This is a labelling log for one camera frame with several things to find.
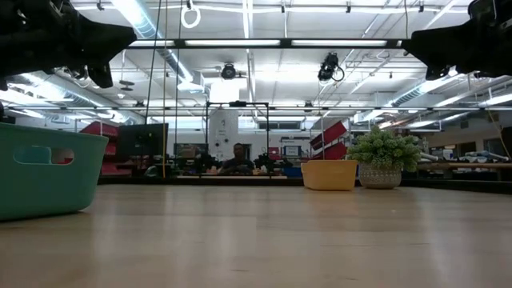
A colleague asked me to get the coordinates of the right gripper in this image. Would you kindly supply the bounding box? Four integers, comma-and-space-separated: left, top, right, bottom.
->
402, 18, 505, 81

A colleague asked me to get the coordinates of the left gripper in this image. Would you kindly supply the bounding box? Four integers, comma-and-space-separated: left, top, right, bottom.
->
47, 3, 138, 89

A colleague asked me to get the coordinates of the teal plastic basket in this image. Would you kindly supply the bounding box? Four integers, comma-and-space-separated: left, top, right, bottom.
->
0, 122, 110, 222

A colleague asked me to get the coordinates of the yellow plastic basket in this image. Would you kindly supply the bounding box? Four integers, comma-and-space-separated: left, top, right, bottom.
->
300, 159, 359, 191

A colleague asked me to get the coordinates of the red cabinet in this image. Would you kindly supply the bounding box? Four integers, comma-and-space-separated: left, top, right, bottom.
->
78, 121, 134, 177

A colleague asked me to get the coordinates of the black background monitor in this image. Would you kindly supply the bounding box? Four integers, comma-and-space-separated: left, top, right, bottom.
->
115, 122, 170, 158

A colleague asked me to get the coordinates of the green potted succulent plant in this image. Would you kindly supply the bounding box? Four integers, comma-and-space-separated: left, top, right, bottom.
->
347, 126, 426, 190

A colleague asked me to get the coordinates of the grey pipe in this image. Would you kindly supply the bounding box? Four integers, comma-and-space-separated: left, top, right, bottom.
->
463, 150, 511, 162

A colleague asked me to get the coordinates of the wooden workbench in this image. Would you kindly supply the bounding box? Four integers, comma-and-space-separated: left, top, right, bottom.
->
418, 161, 512, 170

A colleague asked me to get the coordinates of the white pillar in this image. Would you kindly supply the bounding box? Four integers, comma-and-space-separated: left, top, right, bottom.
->
207, 108, 240, 161

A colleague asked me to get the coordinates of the black overhead crossbar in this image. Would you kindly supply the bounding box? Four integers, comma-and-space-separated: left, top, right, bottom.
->
127, 38, 405, 50

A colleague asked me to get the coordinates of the person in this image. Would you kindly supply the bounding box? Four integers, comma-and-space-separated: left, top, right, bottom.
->
218, 142, 256, 176

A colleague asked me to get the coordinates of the thin black hanging cable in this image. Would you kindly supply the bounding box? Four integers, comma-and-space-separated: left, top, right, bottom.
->
144, 0, 162, 125
174, 0, 182, 161

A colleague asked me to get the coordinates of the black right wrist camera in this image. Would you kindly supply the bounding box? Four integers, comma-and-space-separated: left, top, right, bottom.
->
467, 0, 499, 21

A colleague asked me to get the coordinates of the white hanging ring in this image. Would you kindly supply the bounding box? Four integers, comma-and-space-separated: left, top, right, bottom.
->
180, 3, 202, 30

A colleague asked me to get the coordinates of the black dome ceiling camera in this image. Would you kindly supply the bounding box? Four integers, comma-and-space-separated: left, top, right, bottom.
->
219, 62, 238, 80

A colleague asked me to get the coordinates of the black aluminium table frame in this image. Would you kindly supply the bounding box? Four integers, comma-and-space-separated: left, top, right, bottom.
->
98, 174, 512, 196

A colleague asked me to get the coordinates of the black metal stand frame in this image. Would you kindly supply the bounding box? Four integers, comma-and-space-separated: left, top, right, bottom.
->
205, 101, 270, 178

